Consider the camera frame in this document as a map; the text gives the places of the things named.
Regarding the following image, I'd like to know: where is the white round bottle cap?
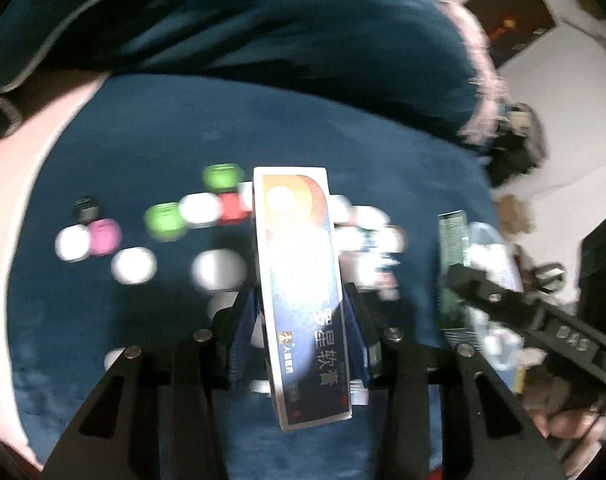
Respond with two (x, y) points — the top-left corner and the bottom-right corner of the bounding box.
(192, 249), (247, 294)

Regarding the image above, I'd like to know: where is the pink bottle cap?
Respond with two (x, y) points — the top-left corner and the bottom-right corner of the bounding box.
(89, 219), (122, 256)

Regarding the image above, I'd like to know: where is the pile of dark clothes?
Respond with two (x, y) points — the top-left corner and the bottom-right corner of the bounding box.
(485, 102), (551, 188)

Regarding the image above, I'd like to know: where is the black cabinet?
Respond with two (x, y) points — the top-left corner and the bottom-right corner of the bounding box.
(578, 210), (606, 321)

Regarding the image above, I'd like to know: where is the large blue orange medicine box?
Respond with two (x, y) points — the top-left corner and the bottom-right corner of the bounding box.
(253, 166), (354, 433)

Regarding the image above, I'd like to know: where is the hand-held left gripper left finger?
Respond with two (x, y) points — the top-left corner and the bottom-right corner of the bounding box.
(43, 285), (261, 480)

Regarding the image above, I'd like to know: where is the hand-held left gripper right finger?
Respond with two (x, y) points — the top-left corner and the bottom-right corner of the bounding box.
(343, 282), (566, 480)

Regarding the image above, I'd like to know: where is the pink fringed throw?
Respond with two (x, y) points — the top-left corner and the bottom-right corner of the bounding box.
(438, 0), (508, 146)

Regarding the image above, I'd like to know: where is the pink blanket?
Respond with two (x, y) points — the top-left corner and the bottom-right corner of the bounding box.
(0, 72), (108, 461)

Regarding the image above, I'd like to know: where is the light blue mesh basket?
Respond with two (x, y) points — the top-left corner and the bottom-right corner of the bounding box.
(465, 221), (526, 391)

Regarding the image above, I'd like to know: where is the black bottle cap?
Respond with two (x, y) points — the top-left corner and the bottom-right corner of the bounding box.
(74, 196), (102, 223)

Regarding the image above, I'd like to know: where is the red capped bottle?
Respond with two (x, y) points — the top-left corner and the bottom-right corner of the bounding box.
(219, 192), (254, 226)

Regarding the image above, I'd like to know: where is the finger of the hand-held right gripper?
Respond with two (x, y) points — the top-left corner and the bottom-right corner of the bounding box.
(525, 261), (567, 291)
(445, 260), (538, 333)

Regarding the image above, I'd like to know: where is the dark green box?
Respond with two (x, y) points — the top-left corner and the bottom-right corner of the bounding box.
(437, 209), (472, 346)

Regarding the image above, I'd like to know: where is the person's right hand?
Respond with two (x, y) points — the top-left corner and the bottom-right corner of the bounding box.
(528, 380), (606, 443)

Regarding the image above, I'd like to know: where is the green capped bottle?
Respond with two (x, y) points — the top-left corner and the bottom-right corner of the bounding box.
(145, 203), (184, 241)

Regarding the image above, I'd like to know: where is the dark wooden door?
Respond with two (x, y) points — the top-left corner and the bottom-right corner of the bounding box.
(465, 0), (556, 68)

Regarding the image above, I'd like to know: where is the blue plush pillow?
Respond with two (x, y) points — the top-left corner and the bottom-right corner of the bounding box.
(0, 0), (488, 143)

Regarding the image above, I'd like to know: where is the cardboard box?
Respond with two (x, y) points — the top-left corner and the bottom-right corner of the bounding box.
(498, 195), (531, 246)

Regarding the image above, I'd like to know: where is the blue plush blanket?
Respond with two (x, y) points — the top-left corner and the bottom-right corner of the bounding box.
(5, 72), (504, 480)

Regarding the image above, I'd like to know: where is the green bottle cap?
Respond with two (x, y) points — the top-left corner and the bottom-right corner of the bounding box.
(203, 163), (242, 192)

